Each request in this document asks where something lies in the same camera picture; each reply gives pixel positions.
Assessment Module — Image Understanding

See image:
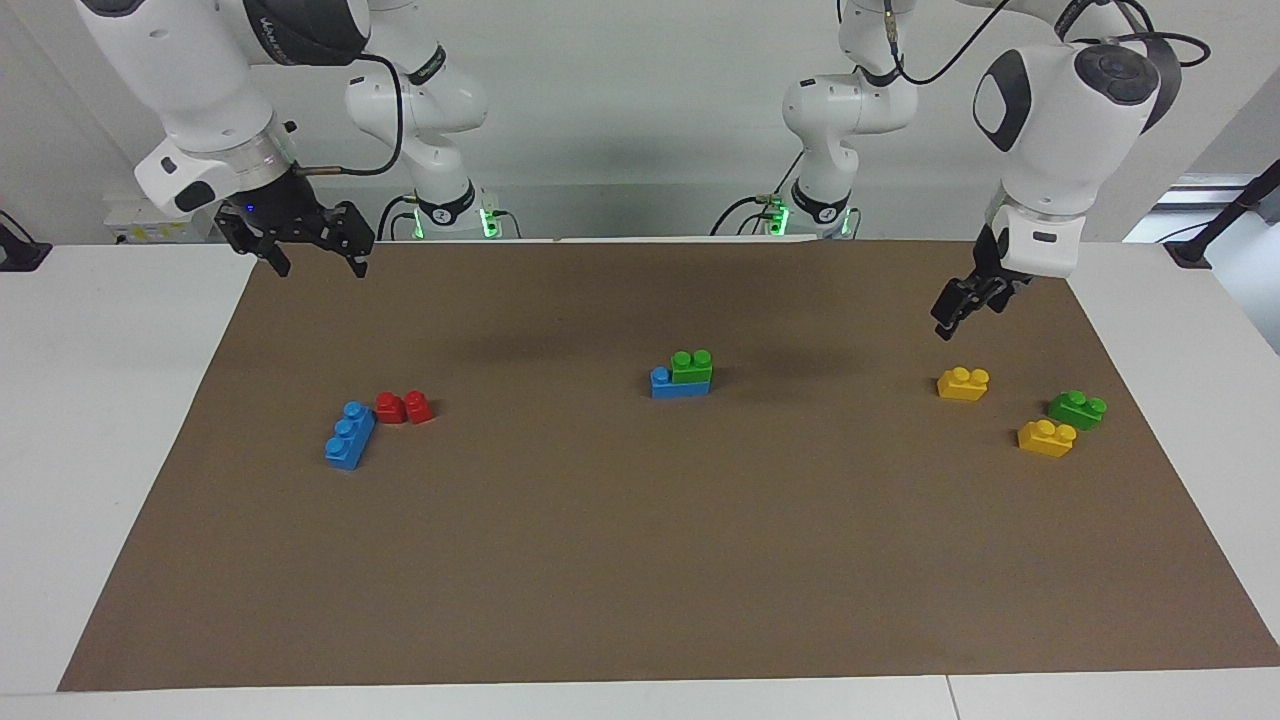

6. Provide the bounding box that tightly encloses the blue three-stud toy brick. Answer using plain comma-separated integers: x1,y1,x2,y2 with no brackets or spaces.
651,366,713,400
324,401,377,471

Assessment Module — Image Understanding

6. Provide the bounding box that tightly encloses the yellow two-stud toy brick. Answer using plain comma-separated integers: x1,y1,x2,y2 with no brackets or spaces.
1017,419,1079,459
937,367,992,402

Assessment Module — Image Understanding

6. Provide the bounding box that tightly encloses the red two-stud toy brick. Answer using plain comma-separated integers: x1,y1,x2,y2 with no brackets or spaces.
375,390,435,426

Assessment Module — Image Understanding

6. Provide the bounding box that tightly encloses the white power strip box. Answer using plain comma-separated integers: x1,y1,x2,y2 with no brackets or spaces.
105,195,223,246

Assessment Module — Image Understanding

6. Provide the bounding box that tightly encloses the black stand with clamp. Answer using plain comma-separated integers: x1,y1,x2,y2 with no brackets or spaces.
1165,160,1280,269

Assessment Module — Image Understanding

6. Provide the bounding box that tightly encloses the black table clamp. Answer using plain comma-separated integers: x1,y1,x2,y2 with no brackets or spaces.
0,210,53,273

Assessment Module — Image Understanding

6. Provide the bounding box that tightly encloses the brown paper table mat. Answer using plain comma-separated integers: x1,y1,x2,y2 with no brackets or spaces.
57,238,1280,693

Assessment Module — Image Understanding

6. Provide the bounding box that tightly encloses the black base power cable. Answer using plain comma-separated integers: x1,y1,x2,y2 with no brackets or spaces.
710,148,806,238
376,194,421,241

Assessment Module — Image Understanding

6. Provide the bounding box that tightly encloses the black right arm gripper cable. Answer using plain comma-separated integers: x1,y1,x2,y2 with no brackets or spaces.
295,55,405,179

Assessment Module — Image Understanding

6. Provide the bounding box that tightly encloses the black arm gripper cable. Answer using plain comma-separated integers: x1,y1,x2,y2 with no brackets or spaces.
295,55,405,179
885,0,1211,87

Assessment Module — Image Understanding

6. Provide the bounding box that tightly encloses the black left arm gripper cable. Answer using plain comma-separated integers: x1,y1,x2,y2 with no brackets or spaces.
885,0,1211,87

